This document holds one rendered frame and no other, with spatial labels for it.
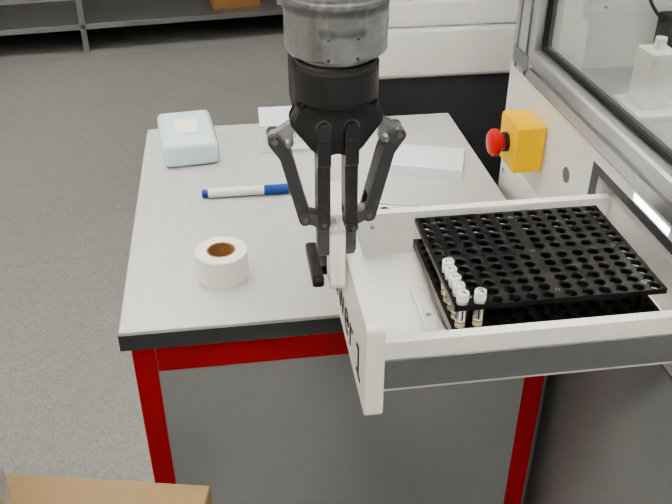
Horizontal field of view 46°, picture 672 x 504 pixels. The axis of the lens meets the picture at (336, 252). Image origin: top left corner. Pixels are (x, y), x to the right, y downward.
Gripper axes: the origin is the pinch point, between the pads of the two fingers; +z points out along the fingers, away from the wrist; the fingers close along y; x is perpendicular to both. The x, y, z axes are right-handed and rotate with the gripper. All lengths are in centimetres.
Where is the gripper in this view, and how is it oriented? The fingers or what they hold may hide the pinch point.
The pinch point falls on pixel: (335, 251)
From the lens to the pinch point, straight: 79.3
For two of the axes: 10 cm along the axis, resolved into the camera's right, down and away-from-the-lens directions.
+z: 0.0, 8.4, 5.4
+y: 9.9, -0.8, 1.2
